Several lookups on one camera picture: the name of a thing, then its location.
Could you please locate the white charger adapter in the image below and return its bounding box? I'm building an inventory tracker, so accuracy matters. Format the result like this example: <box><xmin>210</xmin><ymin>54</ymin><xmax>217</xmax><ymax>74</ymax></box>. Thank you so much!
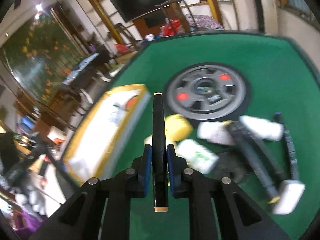
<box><xmin>272</xmin><ymin>179</ymin><xmax>305</xmax><ymax>215</ymax></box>

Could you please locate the yellow cylinder cap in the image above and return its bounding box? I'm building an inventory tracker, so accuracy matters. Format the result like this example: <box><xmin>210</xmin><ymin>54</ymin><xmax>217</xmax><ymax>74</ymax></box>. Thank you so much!
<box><xmin>164</xmin><ymin>114</ymin><xmax>193</xmax><ymax>142</ymax></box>

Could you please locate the black marker pen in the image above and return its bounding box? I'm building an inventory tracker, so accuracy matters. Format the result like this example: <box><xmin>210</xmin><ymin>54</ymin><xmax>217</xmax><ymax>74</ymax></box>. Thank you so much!
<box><xmin>152</xmin><ymin>92</ymin><xmax>169</xmax><ymax>212</ymax></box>

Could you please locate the black side table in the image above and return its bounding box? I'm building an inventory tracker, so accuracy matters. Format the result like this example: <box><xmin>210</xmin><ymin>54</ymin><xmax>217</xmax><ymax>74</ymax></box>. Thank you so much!
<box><xmin>62</xmin><ymin>49</ymin><xmax>112</xmax><ymax>92</ymax></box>

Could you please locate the window with metal grille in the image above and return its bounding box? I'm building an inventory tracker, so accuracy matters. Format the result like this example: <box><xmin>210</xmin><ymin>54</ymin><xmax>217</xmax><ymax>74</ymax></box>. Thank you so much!
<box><xmin>278</xmin><ymin>0</ymin><xmax>319</xmax><ymax>27</ymax></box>

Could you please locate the red plastic bag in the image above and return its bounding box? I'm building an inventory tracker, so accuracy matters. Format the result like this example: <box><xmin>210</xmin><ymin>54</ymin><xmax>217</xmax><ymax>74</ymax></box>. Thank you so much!
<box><xmin>162</xmin><ymin>20</ymin><xmax>180</xmax><ymax>37</ymax></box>

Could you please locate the yellow rimmed white tray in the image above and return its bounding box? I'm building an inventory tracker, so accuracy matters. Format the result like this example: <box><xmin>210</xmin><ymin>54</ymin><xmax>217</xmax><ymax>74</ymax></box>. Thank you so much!
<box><xmin>62</xmin><ymin>84</ymin><xmax>151</xmax><ymax>185</ymax></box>

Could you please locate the wooden chair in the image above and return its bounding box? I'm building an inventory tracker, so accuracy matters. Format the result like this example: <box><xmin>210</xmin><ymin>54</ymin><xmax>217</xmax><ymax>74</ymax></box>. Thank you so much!
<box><xmin>156</xmin><ymin>0</ymin><xmax>198</xmax><ymax>33</ymax></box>

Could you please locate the white bottle with label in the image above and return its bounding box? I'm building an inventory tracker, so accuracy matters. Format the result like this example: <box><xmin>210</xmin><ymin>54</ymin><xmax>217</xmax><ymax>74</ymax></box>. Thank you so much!
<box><xmin>197</xmin><ymin>122</ymin><xmax>235</xmax><ymax>146</ymax></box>

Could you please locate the flower wall mural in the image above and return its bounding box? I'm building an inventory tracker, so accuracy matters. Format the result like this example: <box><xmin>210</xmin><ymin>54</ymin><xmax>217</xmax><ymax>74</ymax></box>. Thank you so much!
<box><xmin>1</xmin><ymin>11</ymin><xmax>84</xmax><ymax>105</ymax></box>

